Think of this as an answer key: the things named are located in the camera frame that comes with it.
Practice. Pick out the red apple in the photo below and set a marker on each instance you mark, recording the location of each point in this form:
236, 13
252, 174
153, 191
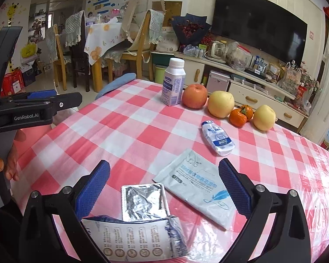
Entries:
194, 97

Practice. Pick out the dark chair with lace cover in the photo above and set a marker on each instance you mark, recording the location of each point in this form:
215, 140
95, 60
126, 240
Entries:
78, 57

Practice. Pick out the orange persimmon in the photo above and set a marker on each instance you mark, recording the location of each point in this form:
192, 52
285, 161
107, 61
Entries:
238, 118
249, 111

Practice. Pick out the red berry sprig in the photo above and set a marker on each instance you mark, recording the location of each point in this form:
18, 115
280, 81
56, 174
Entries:
207, 39

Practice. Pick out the white plastic bottle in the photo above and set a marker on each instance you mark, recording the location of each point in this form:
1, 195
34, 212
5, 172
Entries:
172, 87

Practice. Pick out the white plastic bag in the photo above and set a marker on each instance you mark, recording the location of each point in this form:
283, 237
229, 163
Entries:
238, 57

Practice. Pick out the silver metal case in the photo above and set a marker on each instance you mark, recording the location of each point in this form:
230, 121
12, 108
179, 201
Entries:
218, 83

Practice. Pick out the large yellow pear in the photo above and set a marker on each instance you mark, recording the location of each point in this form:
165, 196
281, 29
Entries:
220, 104

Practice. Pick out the silver foil blue packet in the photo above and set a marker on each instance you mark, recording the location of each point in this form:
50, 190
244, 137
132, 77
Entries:
142, 202

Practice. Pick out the pink checkered tablecloth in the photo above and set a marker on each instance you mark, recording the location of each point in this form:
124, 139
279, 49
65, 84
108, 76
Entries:
112, 131

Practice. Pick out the clear printed gift bag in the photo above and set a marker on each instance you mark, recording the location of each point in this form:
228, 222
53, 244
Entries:
289, 76

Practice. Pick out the small yellow pear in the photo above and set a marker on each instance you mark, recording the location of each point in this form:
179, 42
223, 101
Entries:
264, 117

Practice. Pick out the pink flower bunch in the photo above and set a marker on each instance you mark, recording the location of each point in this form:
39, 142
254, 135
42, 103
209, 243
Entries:
311, 79

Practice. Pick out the blue chair cushion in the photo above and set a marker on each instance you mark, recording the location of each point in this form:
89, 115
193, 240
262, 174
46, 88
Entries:
118, 83

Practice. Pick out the cream fabric bag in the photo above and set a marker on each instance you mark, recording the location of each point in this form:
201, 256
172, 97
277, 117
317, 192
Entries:
137, 19

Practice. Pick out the small white milk pouch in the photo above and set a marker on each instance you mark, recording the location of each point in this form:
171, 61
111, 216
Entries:
218, 139

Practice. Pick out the person's left hand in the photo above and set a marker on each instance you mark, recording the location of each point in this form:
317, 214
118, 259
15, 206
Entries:
15, 156

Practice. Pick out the dark wrapped bouquet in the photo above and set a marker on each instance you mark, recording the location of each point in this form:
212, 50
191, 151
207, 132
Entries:
190, 28

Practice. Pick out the pack of small bottles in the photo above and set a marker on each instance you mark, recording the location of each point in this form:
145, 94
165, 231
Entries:
193, 50

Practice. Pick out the white electric kettle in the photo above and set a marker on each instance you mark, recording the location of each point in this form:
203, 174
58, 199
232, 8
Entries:
217, 50

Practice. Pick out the black television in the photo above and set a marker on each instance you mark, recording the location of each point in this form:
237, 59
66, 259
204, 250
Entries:
257, 22

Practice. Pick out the white television cabinet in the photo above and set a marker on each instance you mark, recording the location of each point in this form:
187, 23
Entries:
263, 98

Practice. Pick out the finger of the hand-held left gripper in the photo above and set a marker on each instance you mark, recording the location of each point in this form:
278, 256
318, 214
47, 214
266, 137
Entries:
65, 102
41, 95

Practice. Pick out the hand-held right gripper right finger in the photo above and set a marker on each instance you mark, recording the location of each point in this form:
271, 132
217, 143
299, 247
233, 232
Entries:
235, 191

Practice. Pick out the red gift bag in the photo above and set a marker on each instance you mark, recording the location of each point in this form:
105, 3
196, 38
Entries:
12, 82

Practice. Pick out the white blue wipe packet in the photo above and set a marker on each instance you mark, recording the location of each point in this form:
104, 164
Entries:
197, 186

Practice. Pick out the white printed shopping bag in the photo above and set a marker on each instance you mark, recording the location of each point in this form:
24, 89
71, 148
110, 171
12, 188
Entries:
167, 39

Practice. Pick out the light wooden chair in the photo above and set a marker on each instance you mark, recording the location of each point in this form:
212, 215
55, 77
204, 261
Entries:
60, 60

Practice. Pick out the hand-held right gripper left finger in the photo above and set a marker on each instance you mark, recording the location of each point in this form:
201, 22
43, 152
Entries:
93, 194

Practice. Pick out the orange print table cover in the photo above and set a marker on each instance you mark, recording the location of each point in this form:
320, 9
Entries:
104, 41

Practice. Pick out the yellow bag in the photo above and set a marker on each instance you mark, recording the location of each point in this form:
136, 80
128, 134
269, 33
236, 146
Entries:
29, 50

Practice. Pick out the green waste bin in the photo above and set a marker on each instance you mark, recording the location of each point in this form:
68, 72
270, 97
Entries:
160, 74

